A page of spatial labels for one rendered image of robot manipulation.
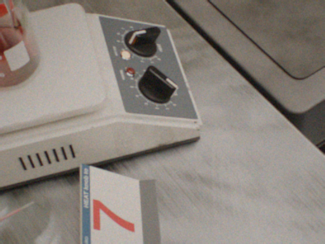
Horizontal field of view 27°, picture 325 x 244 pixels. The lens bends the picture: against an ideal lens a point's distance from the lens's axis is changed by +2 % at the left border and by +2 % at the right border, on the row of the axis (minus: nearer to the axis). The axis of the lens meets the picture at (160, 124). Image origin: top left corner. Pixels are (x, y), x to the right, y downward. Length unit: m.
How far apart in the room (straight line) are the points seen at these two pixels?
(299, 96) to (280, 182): 0.56
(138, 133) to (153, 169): 0.04
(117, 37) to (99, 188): 0.15
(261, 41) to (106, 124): 0.69
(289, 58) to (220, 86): 0.54
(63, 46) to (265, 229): 0.23
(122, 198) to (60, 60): 0.13
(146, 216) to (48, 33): 0.18
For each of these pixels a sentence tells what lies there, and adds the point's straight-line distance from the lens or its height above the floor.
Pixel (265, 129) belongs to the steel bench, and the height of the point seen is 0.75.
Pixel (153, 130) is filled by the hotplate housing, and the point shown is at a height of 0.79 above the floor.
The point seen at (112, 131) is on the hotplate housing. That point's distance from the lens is 0.57.
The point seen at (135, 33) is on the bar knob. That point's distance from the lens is 0.62.
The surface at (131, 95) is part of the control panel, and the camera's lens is 0.58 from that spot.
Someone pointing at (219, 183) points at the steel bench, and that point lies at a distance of 0.60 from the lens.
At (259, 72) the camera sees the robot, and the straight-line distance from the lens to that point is 1.18.
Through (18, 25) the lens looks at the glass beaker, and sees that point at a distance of 0.53.
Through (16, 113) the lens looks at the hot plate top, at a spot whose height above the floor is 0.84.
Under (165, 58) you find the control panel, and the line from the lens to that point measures 0.64.
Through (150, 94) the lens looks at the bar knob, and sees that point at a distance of 0.59.
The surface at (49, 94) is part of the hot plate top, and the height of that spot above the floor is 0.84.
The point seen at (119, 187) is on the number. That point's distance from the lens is 0.59.
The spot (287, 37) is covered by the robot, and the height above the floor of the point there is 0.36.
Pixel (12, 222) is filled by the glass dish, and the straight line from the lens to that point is 0.61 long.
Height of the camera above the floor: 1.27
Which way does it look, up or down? 55 degrees down
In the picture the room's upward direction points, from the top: 7 degrees counter-clockwise
